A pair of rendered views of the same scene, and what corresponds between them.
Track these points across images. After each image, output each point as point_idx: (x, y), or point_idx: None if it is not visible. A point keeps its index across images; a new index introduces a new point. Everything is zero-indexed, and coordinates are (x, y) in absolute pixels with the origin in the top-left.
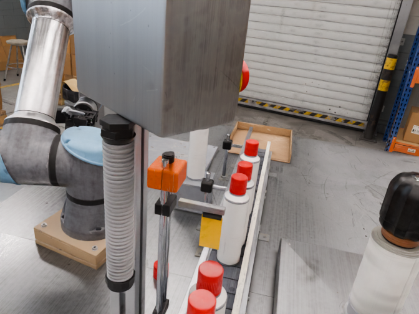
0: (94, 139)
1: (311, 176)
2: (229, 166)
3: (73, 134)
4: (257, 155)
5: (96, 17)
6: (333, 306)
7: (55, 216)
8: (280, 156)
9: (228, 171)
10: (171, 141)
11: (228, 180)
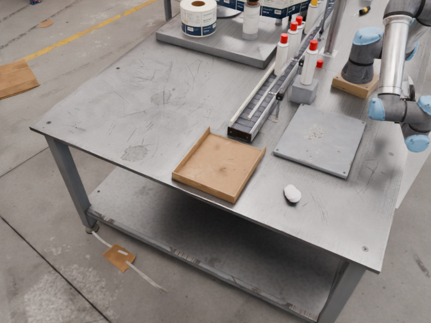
0: (366, 30)
1: (201, 116)
2: (267, 131)
3: (376, 29)
4: (279, 41)
5: None
6: (258, 40)
7: (376, 78)
8: (212, 140)
9: (270, 125)
10: (320, 161)
11: (273, 115)
